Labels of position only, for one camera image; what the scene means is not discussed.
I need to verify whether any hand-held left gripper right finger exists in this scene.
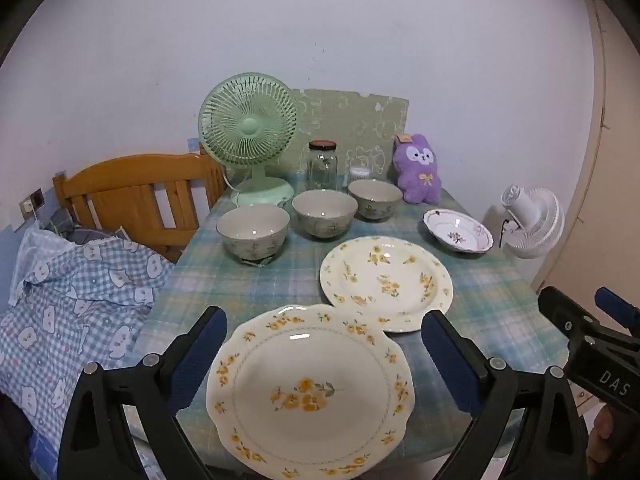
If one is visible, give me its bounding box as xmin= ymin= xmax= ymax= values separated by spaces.
xmin=421 ymin=309 xmax=591 ymax=480

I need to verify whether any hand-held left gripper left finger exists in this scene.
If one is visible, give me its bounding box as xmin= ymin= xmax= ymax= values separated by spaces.
xmin=57 ymin=305 xmax=228 ymax=480

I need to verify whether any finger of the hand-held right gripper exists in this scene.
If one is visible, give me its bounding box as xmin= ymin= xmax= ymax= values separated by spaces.
xmin=537 ymin=286 xmax=603 ymax=343
xmin=594 ymin=287 xmax=640 ymax=336

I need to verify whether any round yellow flower plate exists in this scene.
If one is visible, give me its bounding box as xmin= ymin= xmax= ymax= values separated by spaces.
xmin=320 ymin=236 xmax=454 ymax=333

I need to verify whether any scalloped yellow flower plate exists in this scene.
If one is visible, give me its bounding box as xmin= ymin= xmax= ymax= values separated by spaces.
xmin=206 ymin=303 xmax=415 ymax=480

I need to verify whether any small purple flower plate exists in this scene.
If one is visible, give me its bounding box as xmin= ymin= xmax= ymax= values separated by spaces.
xmin=423 ymin=209 xmax=494 ymax=253

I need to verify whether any grey ceramic bowl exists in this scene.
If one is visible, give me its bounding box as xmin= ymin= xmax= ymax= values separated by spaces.
xmin=216 ymin=206 xmax=291 ymax=262
xmin=291 ymin=190 xmax=359 ymax=240
xmin=347 ymin=179 xmax=402 ymax=221

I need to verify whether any person's right hand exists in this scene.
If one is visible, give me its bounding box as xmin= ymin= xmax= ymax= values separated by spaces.
xmin=587 ymin=402 xmax=619 ymax=478

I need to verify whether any white clip fan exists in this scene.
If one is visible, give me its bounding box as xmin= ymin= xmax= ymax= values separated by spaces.
xmin=500 ymin=184 xmax=566 ymax=260

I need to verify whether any blue plaid tablecloth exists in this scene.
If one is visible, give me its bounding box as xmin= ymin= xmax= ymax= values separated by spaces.
xmin=131 ymin=177 xmax=583 ymax=480

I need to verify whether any blue checked blanket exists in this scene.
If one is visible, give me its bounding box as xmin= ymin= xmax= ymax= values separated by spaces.
xmin=0 ymin=222 xmax=176 ymax=443

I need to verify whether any beige door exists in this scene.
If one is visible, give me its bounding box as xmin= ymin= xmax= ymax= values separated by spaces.
xmin=530 ymin=0 xmax=640 ymax=311

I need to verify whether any grey cloth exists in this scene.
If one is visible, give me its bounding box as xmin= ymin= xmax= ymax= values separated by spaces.
xmin=47 ymin=207 xmax=121 ymax=246

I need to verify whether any purple plush toy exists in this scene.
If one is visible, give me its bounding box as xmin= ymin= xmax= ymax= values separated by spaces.
xmin=391 ymin=133 xmax=442 ymax=205

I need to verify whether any wooden bed headboard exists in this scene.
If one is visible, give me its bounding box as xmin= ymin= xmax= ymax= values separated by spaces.
xmin=52 ymin=142 xmax=226 ymax=263

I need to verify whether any small clear round container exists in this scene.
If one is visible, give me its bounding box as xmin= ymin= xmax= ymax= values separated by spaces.
xmin=348 ymin=165 xmax=372 ymax=192

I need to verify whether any glass jar with dark lid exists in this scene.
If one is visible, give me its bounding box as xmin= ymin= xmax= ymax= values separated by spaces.
xmin=307 ymin=140 xmax=339 ymax=192

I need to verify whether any green desk fan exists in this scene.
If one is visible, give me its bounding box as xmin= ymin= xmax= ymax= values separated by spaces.
xmin=197 ymin=72 xmax=301 ymax=209

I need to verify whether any green patterned wall panel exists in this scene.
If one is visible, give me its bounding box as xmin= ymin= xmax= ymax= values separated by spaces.
xmin=290 ymin=89 xmax=410 ymax=187

